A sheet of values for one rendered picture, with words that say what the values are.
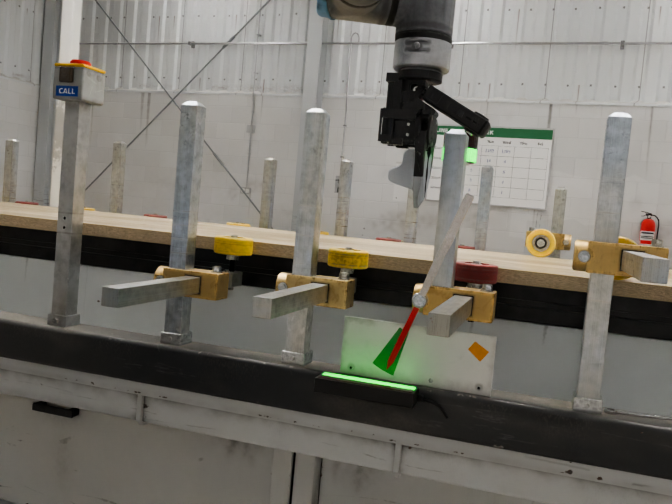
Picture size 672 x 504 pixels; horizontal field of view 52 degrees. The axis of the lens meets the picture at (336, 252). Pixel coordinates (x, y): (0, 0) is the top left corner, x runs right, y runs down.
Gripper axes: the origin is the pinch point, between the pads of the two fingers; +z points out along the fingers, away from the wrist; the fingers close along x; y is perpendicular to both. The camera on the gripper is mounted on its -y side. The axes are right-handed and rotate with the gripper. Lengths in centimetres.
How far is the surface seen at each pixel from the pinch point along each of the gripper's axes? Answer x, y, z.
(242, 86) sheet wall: -758, 402, -152
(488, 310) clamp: -5.3, -11.8, 16.9
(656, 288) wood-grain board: -25.5, -39.2, 11.6
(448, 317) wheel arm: 19.7, -8.8, 15.3
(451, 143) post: -6.1, -3.0, -9.9
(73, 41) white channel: -104, 152, -49
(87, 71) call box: -6, 69, -20
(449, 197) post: -6.1, -3.6, -1.0
